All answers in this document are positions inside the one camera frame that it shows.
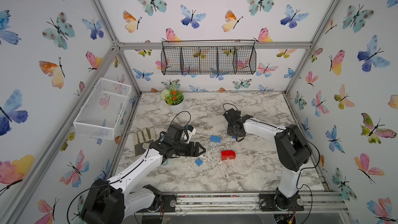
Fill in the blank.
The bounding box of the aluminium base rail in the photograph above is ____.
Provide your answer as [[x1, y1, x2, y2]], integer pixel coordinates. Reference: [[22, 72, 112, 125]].
[[133, 191, 349, 215]]

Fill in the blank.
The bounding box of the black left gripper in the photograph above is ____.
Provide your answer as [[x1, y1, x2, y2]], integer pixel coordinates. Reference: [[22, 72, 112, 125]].
[[172, 141, 206, 158]]

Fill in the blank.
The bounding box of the white pot artificial plant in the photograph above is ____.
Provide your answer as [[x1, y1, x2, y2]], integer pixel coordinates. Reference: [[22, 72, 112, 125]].
[[161, 89, 184, 114]]

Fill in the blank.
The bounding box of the red long lego brick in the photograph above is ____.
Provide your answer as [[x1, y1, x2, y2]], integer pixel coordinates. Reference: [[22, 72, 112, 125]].
[[221, 150, 236, 161]]

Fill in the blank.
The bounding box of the light blue long lego brick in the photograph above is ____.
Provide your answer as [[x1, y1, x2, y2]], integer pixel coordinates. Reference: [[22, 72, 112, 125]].
[[209, 135, 221, 143]]

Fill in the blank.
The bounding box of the small blue lego brick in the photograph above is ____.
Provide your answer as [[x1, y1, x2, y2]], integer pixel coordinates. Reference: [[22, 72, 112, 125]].
[[195, 158, 203, 167]]

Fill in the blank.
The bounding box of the white mesh wall basket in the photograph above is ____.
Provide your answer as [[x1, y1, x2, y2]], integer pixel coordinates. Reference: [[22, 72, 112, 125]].
[[73, 78, 132, 140]]

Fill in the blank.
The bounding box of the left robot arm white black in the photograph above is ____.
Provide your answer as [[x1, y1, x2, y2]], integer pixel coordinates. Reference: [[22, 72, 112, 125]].
[[79, 124, 206, 224]]

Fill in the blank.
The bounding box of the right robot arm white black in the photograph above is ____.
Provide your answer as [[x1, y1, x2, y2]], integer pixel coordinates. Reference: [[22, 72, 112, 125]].
[[223, 108, 312, 209]]

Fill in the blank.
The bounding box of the black wire wall basket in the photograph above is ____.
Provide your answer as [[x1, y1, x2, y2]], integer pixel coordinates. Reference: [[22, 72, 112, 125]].
[[159, 40, 257, 76]]

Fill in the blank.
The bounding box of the beige green work glove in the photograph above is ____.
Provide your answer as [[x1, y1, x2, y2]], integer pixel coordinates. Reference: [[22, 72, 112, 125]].
[[133, 128, 157, 157]]

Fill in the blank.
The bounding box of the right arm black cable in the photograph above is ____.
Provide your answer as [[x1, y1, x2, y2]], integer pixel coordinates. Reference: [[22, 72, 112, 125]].
[[222, 103, 240, 114]]

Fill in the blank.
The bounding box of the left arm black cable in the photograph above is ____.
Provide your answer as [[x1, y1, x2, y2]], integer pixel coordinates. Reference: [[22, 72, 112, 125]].
[[169, 110, 191, 130]]

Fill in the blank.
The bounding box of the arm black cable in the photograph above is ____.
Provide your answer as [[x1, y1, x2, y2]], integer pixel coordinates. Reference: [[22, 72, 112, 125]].
[[222, 103, 240, 114], [169, 110, 191, 130]]

